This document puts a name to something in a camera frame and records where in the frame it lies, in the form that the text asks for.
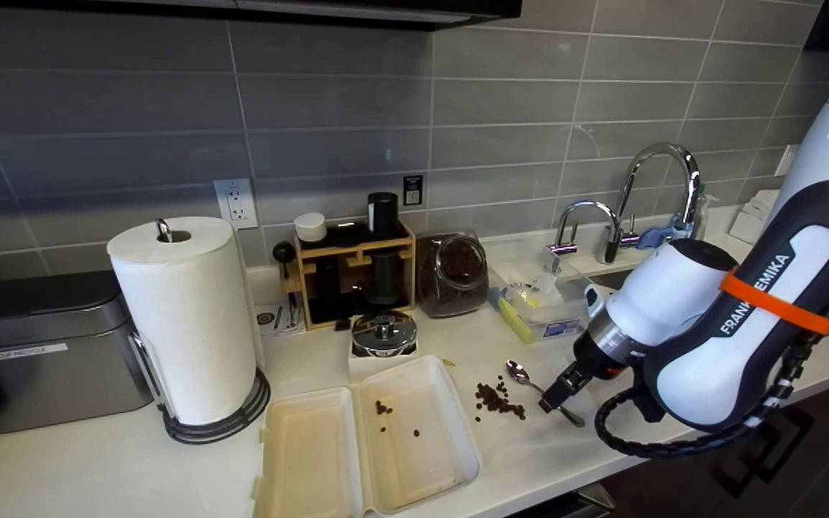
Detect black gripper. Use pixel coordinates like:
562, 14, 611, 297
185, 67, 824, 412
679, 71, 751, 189
538, 329, 632, 418

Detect silver metal spoon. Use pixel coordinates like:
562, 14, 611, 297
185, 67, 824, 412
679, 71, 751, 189
505, 358, 587, 431

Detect white paper napkin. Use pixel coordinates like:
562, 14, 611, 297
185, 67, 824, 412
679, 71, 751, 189
450, 353, 616, 467

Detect pile of coffee beans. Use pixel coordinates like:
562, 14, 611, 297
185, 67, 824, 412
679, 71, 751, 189
473, 375, 531, 427

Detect clear plastic storage container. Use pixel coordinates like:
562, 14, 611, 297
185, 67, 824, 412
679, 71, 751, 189
488, 265, 611, 347

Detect glass jar of coffee beans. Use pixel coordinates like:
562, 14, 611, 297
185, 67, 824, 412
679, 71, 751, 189
416, 231, 492, 323

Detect small chrome faucet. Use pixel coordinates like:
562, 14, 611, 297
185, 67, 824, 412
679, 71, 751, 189
548, 196, 624, 277

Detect white foam clamshell container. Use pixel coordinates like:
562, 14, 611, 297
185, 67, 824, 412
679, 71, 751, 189
252, 353, 488, 518

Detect blue sponge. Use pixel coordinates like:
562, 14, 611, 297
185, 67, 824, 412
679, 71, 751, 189
634, 221, 696, 254

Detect scattered coffee beans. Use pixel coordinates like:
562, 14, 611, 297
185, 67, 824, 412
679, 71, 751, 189
371, 395, 426, 444

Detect white square base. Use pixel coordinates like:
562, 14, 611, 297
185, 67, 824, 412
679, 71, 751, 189
347, 339, 429, 379

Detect dark base cabinet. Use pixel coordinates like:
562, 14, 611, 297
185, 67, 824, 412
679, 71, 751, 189
584, 371, 829, 518

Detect tall chrome faucet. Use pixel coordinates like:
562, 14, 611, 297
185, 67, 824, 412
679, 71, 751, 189
613, 140, 709, 245

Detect wooden coffee stand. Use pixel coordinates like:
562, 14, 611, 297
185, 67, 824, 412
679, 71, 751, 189
279, 221, 421, 330

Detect black cylindrical coffee press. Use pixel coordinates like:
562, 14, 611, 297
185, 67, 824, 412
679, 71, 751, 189
367, 189, 403, 242

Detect white box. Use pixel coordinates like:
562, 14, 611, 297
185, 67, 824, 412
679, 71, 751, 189
725, 186, 784, 248

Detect small metal tools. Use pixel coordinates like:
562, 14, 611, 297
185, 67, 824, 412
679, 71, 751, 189
253, 300, 302, 335

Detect small white cup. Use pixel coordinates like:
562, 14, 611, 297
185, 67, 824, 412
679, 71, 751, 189
292, 211, 332, 245

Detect metal paper towel holder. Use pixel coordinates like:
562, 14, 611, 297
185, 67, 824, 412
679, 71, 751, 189
154, 217, 273, 450

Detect white paper towel roll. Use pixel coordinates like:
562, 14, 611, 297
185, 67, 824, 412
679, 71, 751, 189
106, 212, 262, 428

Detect dark range hood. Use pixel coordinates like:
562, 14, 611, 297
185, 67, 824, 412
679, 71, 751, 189
0, 0, 525, 31

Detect stainless steel bread box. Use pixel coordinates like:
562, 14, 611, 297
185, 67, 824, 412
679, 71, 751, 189
0, 270, 155, 438

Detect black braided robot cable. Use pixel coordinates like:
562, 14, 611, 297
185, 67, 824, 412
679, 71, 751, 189
594, 286, 829, 464

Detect orange strap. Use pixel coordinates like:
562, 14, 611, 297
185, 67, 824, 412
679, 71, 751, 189
721, 270, 829, 339

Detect small black wall switch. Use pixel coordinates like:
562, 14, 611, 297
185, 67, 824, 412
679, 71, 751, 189
400, 172, 429, 211

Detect white wall plate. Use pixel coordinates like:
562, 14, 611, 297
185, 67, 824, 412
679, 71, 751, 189
773, 140, 803, 182

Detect white wall outlet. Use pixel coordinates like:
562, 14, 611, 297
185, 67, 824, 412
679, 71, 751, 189
213, 175, 262, 232

